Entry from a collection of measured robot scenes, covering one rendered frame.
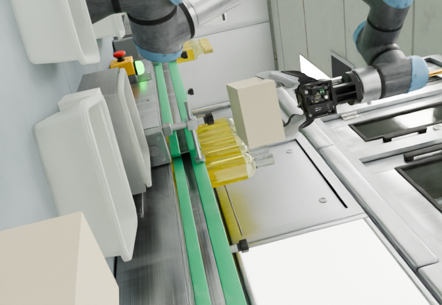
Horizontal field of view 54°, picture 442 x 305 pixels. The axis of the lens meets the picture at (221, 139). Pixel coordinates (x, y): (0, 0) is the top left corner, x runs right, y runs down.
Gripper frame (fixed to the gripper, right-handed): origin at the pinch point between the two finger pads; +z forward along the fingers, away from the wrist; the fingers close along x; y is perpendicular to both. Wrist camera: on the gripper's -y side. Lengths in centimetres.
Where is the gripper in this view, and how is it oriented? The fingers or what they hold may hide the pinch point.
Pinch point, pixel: (260, 108)
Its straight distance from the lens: 94.2
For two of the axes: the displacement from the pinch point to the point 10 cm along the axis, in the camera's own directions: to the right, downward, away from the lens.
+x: 2.2, 9.5, 2.1
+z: -9.7, 2.3, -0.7
